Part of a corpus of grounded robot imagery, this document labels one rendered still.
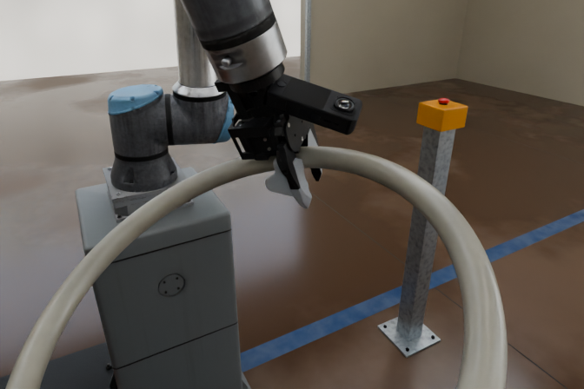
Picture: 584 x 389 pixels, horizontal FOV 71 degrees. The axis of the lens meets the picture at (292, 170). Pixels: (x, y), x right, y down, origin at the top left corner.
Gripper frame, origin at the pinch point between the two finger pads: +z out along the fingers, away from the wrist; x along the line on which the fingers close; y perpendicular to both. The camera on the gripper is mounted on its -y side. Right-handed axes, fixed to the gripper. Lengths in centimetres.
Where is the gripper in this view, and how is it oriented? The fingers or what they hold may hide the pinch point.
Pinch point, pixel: (315, 187)
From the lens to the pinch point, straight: 60.8
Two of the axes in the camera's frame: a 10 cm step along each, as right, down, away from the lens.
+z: 3.1, 7.5, 5.9
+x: -3.2, 6.6, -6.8
